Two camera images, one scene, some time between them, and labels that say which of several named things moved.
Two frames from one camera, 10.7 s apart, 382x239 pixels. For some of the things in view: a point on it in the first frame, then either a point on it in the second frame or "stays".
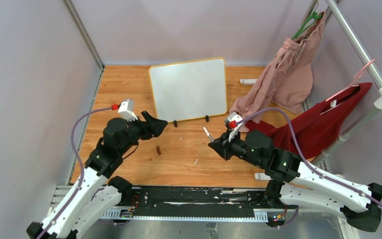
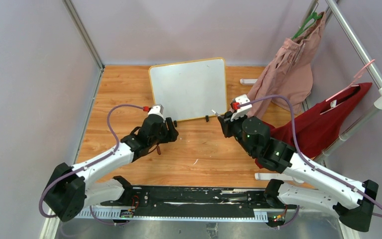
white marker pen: [207, 133] to [216, 113]
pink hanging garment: [286, 79] stays
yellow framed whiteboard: [188, 90] stays
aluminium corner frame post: [86, 33] stays
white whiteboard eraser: [248, 81] stays
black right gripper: [223, 147] to [227, 124]
